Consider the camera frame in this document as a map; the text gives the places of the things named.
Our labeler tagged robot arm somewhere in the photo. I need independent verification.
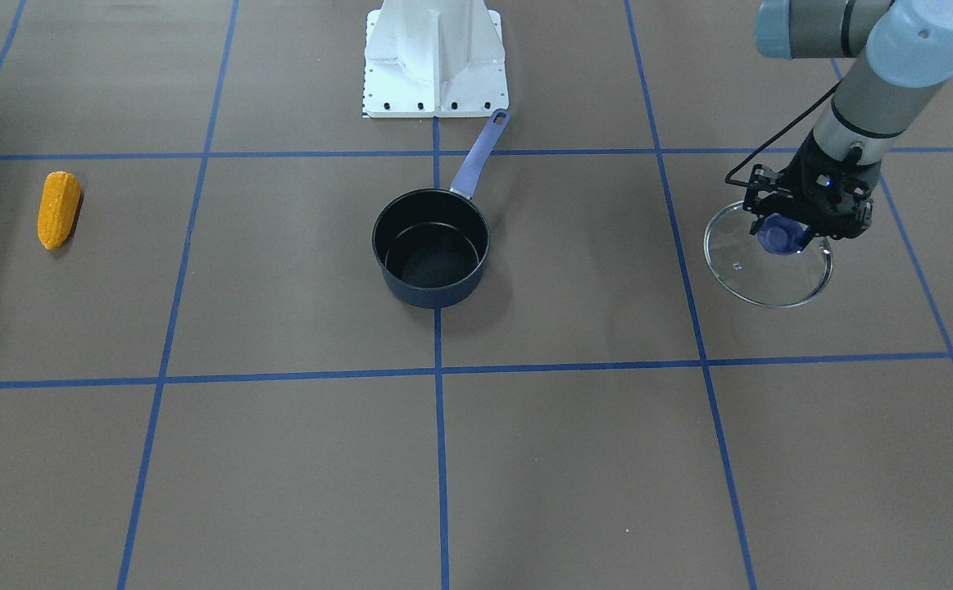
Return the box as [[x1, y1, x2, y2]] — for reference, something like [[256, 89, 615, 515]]
[[743, 1, 953, 253]]

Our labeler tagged yellow corn cob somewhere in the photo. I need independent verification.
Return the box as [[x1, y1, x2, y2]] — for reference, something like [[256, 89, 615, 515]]
[[37, 170, 83, 251]]

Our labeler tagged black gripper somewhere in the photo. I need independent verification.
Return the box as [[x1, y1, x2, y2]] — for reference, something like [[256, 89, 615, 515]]
[[751, 134, 882, 243]]

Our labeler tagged dark blue saucepan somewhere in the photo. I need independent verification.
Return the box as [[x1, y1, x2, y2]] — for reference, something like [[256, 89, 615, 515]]
[[371, 109, 512, 309]]

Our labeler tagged glass pot lid blue knob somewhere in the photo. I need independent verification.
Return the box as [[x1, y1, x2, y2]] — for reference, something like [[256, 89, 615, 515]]
[[703, 201, 834, 309]]

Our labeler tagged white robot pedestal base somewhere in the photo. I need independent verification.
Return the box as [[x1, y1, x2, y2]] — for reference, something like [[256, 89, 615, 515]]
[[361, 1, 510, 119]]

